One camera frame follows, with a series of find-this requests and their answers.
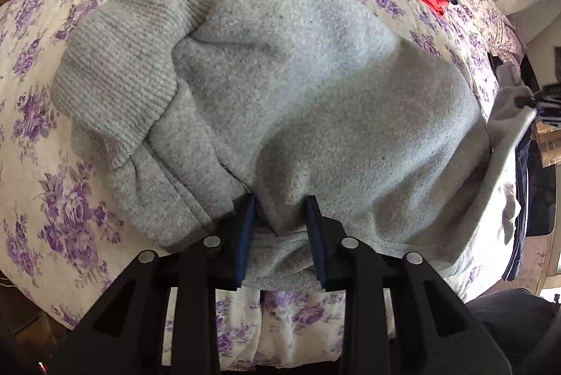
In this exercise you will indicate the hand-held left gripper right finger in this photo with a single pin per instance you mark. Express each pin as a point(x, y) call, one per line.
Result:
point(316, 243)

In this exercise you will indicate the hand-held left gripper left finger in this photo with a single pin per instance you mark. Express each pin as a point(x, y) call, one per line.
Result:
point(246, 241)

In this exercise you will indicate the navy blue cloth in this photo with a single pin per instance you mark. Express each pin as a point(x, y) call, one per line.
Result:
point(521, 204)

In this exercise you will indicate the person's dark trouser leg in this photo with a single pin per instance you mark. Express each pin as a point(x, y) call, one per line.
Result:
point(508, 322)

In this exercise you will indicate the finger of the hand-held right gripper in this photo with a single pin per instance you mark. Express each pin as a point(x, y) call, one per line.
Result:
point(524, 100)

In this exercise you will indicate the purple floral bed sheet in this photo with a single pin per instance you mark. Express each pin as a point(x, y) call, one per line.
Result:
point(57, 199)

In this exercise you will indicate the grey sweater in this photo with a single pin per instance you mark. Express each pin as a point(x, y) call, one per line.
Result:
point(307, 94)

